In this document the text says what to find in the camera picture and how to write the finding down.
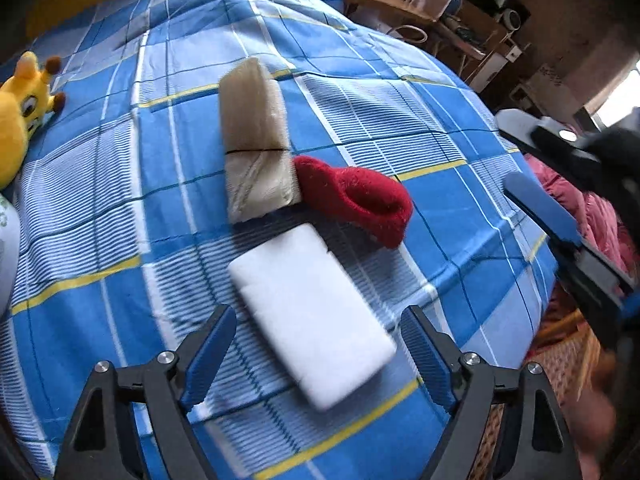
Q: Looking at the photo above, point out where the red christmas sock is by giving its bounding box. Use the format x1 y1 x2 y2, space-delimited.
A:
293 155 413 249

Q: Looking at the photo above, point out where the pink blanket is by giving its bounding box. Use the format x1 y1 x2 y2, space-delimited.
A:
525 155 639 280

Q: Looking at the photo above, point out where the wicker basket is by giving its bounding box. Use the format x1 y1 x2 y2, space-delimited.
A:
469 310 601 479

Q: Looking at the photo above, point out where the white rectangular sponge pad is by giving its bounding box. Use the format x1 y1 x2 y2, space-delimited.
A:
228 223 397 411

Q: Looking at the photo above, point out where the blue plaid bed cover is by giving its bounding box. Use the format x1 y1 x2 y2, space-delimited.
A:
1 0 555 479

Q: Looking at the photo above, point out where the beige rolled cloth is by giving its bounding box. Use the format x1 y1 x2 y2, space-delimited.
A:
219 58 300 224

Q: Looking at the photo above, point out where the white metal tin can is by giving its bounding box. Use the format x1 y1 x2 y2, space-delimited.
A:
0 196 21 316

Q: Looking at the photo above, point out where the yellow giraffe plush toy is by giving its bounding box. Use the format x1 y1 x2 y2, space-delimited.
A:
0 51 66 190

